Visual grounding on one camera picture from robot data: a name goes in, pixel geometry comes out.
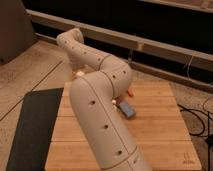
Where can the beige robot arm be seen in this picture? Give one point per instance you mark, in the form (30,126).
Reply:
(91,98)

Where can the orange red marker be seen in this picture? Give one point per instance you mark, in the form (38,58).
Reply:
(130,92)

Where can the dark floor mat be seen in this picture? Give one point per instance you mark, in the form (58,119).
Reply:
(34,130)

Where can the brown cabinet corner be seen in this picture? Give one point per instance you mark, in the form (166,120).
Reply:
(16,31)

